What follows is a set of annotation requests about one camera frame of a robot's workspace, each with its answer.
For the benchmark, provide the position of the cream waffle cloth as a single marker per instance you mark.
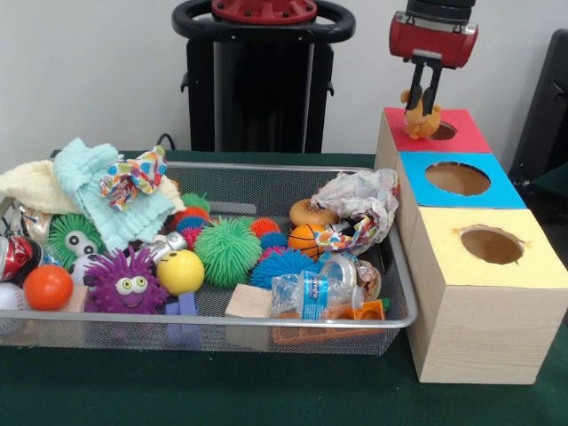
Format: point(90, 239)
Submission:
point(31, 185)

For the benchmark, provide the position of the light blue knitted cloth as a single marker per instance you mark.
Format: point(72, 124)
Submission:
point(80, 177)

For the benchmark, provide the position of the tan orange ball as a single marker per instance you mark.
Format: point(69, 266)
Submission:
point(311, 211)

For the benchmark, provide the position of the orange basketball toy ball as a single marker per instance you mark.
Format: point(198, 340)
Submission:
point(302, 240)

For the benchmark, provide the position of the purple spiky ball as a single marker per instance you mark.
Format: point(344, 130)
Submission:
point(124, 284)

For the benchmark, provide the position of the purple building block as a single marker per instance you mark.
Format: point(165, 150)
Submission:
point(182, 306)

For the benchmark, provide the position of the yellow smiley ball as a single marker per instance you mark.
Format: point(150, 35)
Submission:
point(180, 272)

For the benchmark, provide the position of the brown teddy bear toy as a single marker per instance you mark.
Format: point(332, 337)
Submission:
point(422, 124)

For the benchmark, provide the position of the crushed clear plastic bottle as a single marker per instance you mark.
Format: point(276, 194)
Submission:
point(311, 295)

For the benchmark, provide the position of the shallow clear mesh bin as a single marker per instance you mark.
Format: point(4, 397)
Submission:
point(395, 302)

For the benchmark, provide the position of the large blue spiky ball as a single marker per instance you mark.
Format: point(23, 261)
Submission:
point(284, 264)

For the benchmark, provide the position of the green spiky ball with eyes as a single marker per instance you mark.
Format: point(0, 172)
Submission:
point(73, 240)

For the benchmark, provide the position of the wooden box with three holes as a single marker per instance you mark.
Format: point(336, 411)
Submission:
point(479, 293)

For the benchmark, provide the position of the polka dot patterned cloth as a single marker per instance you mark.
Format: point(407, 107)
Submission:
point(133, 177)

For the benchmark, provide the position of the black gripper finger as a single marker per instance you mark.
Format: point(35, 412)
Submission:
point(435, 87)
point(416, 82)

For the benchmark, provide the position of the dark green table cloth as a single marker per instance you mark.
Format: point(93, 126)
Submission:
point(266, 399)

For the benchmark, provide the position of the black panel on stand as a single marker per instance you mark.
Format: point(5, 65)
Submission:
point(546, 115)

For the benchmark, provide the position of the plain wooden block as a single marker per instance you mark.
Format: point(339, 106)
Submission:
point(248, 302)

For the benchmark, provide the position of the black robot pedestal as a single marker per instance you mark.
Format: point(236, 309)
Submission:
point(257, 98)

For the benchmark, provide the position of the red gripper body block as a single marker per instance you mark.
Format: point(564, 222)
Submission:
point(432, 43)

